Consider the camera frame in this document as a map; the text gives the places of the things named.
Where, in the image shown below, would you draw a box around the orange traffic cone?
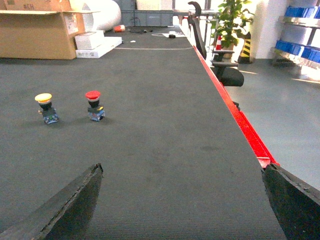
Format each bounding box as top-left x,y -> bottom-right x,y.
215,35 -> 222,51

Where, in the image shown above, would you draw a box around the white foam roll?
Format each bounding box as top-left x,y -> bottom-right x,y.
82,0 -> 122,32

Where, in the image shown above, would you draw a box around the white flat boxes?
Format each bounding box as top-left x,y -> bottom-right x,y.
75,30 -> 123,59

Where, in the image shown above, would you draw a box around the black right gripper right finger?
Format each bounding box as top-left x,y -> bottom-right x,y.
262,163 -> 320,240

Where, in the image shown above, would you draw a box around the green potted plant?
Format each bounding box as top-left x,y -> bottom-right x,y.
213,0 -> 255,50

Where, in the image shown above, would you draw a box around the red metal table frame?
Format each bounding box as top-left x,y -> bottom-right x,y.
192,45 -> 280,169

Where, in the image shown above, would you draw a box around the large cardboard box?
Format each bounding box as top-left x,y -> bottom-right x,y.
0,0 -> 91,60

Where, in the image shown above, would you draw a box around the steel shelf with blue bins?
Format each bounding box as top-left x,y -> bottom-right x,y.
272,0 -> 320,71

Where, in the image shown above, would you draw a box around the yellow black striped post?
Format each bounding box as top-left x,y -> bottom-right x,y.
237,32 -> 251,64

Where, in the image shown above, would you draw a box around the yellow mushroom push button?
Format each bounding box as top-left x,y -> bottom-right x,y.
34,93 -> 59,125

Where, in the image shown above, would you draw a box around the dark grey table mat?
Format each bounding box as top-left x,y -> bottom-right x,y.
0,28 -> 285,240

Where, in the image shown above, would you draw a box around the black office chair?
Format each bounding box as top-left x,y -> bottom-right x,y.
187,1 -> 245,87

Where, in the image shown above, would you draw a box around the red mushroom push button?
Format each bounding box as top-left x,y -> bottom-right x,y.
85,90 -> 105,122

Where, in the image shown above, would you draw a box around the grey plastic crate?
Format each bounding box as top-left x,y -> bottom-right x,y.
121,10 -> 174,27

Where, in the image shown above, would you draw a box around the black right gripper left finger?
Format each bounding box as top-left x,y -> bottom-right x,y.
0,163 -> 103,240

